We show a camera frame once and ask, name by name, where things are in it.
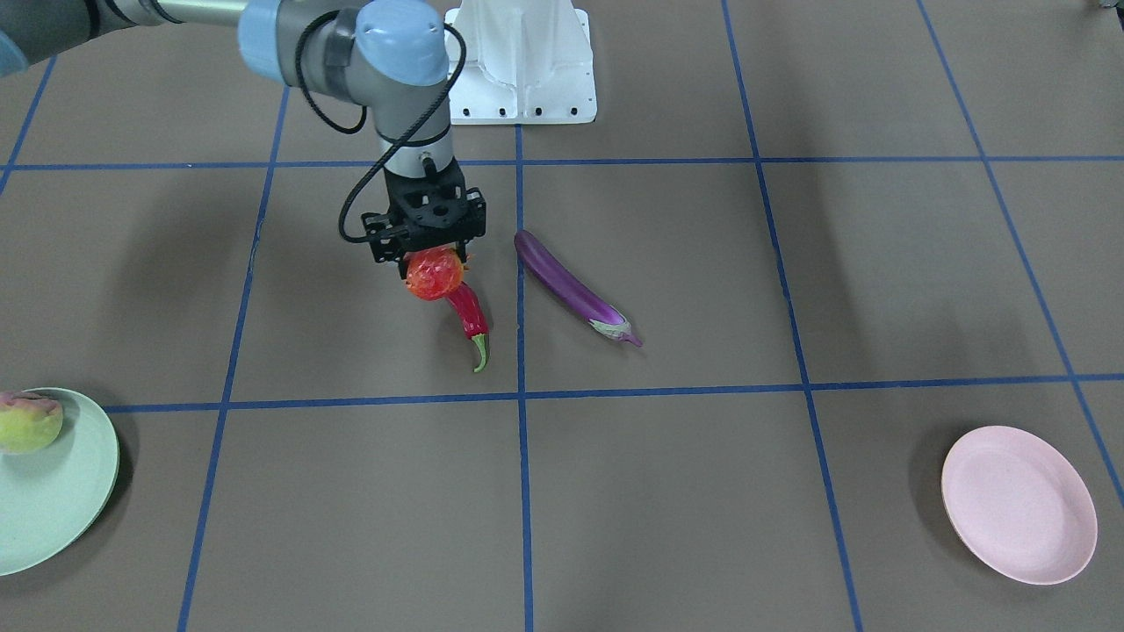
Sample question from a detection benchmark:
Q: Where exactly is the purple eggplant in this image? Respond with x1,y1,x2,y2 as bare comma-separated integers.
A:
514,231,643,347

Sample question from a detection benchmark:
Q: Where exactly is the red chili pepper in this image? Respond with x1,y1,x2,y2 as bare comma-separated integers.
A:
445,283,490,373

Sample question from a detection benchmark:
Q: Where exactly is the green plate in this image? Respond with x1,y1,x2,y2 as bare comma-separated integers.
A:
1,387,120,576

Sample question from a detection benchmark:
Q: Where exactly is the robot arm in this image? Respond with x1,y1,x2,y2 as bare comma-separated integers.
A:
1,1,486,269

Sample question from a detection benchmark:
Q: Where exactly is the pink plate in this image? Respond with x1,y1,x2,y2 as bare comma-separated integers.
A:
940,425,1099,585

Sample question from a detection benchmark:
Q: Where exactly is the red pomegranate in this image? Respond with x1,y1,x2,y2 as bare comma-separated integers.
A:
404,247,471,301

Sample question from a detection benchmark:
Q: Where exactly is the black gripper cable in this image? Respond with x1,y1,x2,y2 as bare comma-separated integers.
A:
294,9,468,245

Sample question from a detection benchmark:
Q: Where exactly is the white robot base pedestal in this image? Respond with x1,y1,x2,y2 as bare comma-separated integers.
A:
444,1,598,126

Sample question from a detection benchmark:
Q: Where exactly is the pink yellow peach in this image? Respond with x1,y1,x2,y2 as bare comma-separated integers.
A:
1,391,65,455

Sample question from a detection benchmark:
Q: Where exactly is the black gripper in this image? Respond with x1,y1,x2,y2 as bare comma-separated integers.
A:
362,160,486,265

